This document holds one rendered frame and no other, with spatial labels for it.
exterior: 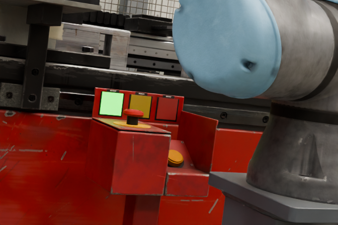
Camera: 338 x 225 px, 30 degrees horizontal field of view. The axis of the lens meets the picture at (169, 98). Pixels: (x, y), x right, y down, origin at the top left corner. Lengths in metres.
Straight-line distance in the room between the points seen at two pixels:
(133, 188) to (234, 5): 0.62
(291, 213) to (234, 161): 0.91
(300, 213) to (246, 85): 0.15
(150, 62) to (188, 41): 1.20
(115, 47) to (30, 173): 0.37
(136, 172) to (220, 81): 0.56
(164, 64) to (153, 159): 0.73
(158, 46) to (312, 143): 1.17
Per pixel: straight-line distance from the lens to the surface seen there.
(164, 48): 1.85
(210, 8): 0.62
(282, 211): 0.67
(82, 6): 1.24
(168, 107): 1.32
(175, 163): 1.24
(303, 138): 0.72
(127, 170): 1.14
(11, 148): 1.36
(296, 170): 0.72
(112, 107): 1.27
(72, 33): 1.50
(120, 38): 1.53
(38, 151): 1.38
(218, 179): 0.78
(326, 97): 0.72
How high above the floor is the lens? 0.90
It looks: 3 degrees down
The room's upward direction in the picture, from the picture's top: 7 degrees clockwise
